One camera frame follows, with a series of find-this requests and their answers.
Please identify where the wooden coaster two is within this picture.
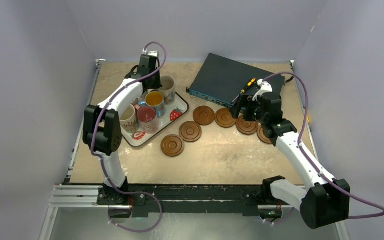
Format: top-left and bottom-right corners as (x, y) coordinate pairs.
(214, 108), (237, 128)

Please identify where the wooden coaster three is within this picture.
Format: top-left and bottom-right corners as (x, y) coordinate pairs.
(235, 115), (259, 135)

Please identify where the wooden coaster four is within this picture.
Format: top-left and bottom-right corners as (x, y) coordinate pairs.
(257, 125), (272, 145)

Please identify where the cream white mug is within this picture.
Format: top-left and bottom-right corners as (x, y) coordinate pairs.
(157, 75), (176, 105)

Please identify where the wooden coaster one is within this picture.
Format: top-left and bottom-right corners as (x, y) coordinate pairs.
(192, 105), (215, 126)

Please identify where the wooden coaster five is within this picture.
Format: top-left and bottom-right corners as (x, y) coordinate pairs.
(179, 121), (202, 143)

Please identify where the wooden coaster six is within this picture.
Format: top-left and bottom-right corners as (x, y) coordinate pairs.
(160, 134), (185, 157)

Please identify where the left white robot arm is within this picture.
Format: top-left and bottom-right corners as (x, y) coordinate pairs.
(82, 52), (165, 205)

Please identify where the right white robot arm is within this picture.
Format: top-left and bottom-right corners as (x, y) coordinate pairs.
(229, 92), (351, 229)

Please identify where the yellow black screwdriver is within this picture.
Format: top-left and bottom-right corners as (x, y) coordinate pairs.
(232, 78), (256, 103)

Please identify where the blue mug orange inside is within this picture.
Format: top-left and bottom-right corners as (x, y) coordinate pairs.
(138, 91), (166, 119)

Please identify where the pink inside dark mug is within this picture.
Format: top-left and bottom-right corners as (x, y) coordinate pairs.
(134, 104), (159, 134)

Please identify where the white strawberry tray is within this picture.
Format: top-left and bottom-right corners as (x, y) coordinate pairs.
(121, 92), (190, 148)

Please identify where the beige cream mug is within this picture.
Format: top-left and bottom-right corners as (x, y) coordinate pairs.
(120, 104), (139, 133)

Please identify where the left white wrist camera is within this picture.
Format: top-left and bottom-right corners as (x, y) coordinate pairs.
(140, 48), (159, 60)

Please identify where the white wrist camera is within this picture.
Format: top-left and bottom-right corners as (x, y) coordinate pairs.
(252, 79), (273, 101)
(140, 48), (159, 60)

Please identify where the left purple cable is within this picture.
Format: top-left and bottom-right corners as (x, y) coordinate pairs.
(89, 41), (168, 234)

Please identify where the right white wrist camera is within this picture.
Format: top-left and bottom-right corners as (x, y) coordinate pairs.
(252, 79), (273, 101)

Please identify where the dark blue network switch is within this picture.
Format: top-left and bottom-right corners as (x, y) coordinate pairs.
(186, 53), (273, 108)

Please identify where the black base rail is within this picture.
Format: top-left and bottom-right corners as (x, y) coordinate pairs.
(97, 183), (289, 219)

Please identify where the aluminium frame rail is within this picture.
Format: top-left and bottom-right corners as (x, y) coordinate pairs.
(48, 185), (129, 209)

